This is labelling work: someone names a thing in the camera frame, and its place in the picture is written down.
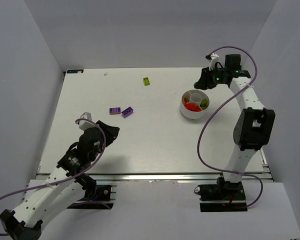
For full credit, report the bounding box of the yellow lego piece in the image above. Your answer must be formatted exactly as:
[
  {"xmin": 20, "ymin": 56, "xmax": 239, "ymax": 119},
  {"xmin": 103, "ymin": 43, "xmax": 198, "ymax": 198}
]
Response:
[{"xmin": 200, "ymin": 99, "xmax": 209, "ymax": 111}]

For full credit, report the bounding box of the red lego brick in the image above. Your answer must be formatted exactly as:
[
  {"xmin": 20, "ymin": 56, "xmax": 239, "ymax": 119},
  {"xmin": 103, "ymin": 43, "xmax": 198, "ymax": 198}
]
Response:
[{"xmin": 184, "ymin": 103, "xmax": 202, "ymax": 112}]

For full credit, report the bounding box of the orange lego brick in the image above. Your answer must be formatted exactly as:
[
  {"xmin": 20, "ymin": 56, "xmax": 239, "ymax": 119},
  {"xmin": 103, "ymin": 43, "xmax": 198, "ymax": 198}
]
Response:
[{"xmin": 182, "ymin": 98, "xmax": 189, "ymax": 105}]

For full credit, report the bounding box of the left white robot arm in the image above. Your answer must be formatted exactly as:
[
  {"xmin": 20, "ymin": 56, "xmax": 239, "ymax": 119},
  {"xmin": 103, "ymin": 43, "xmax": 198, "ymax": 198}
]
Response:
[{"xmin": 0, "ymin": 118, "xmax": 120, "ymax": 240}]

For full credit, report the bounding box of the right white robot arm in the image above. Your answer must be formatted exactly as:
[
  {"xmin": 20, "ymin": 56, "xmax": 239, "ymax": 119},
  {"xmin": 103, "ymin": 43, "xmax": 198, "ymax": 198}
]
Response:
[{"xmin": 194, "ymin": 53, "xmax": 276, "ymax": 201}]

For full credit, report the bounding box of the white divided round container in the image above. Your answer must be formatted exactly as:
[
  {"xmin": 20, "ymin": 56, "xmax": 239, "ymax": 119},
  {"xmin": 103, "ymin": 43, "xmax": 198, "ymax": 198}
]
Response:
[{"xmin": 179, "ymin": 89, "xmax": 210, "ymax": 120}]

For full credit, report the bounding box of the purple lego brick studs up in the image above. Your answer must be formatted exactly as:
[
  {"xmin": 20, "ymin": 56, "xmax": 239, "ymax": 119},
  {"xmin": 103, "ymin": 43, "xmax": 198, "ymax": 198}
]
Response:
[{"xmin": 109, "ymin": 107, "xmax": 121, "ymax": 115}]

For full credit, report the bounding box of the purple lego brick upside down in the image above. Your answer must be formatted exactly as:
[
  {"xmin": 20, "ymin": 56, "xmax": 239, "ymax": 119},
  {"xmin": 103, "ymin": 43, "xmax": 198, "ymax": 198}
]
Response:
[{"xmin": 121, "ymin": 106, "xmax": 134, "ymax": 118}]

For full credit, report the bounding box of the yellow-green lego brick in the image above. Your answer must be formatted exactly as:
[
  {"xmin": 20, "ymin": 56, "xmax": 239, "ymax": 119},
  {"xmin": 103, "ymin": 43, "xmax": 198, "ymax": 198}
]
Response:
[{"xmin": 143, "ymin": 77, "xmax": 150, "ymax": 86}]

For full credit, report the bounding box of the blue label left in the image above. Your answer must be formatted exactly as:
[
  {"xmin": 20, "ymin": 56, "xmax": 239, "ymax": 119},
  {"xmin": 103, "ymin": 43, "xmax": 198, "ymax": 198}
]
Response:
[{"xmin": 66, "ymin": 69, "xmax": 84, "ymax": 74}]

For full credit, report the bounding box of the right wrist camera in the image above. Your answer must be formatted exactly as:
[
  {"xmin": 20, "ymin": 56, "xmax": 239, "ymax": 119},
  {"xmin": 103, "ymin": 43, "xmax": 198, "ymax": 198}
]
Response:
[{"xmin": 205, "ymin": 52, "xmax": 219, "ymax": 71}]

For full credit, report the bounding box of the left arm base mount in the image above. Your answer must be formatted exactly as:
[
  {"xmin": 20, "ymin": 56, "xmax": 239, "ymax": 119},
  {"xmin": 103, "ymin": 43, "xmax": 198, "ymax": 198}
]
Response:
[{"xmin": 67, "ymin": 184, "xmax": 117, "ymax": 210}]

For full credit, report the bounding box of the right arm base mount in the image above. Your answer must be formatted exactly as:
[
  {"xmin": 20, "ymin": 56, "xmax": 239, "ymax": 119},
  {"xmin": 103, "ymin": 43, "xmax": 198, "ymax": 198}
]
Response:
[{"xmin": 194, "ymin": 184, "xmax": 248, "ymax": 213}]

